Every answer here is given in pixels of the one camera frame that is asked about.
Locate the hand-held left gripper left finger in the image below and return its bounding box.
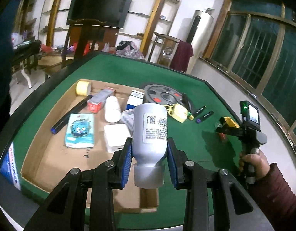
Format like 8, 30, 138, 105
23, 137, 134, 231

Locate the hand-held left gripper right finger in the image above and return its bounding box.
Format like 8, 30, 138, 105
167, 137, 276, 231

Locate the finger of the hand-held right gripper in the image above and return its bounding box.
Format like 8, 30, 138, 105
215, 125, 245, 138

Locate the yellow packet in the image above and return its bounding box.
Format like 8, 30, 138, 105
219, 117, 240, 129

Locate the large white plastic bottle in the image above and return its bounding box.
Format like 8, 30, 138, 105
132, 103, 168, 188

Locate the white charger block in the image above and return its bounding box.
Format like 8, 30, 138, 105
104, 124, 133, 154

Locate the black marker green cap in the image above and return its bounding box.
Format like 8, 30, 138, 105
182, 93, 192, 116
188, 105, 207, 121

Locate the clear plastic container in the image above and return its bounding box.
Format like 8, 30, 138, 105
121, 109, 135, 131

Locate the pale yellow case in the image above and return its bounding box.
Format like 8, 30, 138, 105
162, 103, 188, 123

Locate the small white tube bottle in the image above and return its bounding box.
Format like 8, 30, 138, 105
104, 96, 121, 123

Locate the light blue cartoon packet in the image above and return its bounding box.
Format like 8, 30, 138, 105
64, 113, 95, 149

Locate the white and blue box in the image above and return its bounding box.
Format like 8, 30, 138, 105
126, 90, 145, 110

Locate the red toothpaste box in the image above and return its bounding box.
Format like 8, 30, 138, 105
87, 88, 115, 113

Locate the shallow cardboard tray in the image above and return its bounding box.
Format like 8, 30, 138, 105
20, 78, 160, 213

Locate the black marker blue cap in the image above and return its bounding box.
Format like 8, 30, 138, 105
51, 95, 93, 134

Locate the yellow tape roll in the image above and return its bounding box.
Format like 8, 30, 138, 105
75, 80, 92, 97

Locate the person's right forearm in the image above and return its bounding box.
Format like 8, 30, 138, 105
248, 162, 296, 231

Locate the person's right hand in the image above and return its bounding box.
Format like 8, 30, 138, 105
238, 149, 271, 181

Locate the black marker purple cap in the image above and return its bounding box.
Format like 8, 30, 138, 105
196, 111, 214, 124

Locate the round grey table plate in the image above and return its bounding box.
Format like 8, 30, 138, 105
143, 84, 194, 116

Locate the barred window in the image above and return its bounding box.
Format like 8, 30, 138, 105
203, 0, 296, 150

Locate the dark red cloth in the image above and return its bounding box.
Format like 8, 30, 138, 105
172, 41, 194, 73

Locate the tall air conditioner tower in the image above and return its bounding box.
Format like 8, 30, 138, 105
187, 10, 214, 65

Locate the purple plastic bag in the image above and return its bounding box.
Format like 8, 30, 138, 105
115, 41, 145, 59

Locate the wooden chair with medallion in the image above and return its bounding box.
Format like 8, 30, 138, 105
148, 31, 181, 68

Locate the blue and white carton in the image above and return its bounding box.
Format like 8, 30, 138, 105
0, 141, 22, 190

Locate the red bag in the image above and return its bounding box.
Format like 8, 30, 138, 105
73, 42, 93, 56

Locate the dark wooden chair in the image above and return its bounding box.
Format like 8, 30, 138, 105
38, 18, 107, 77

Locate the black side table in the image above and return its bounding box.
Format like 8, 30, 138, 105
12, 40, 42, 75

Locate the black flat television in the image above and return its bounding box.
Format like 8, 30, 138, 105
66, 0, 133, 29

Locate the white plastic bag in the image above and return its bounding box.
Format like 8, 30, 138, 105
11, 32, 24, 47

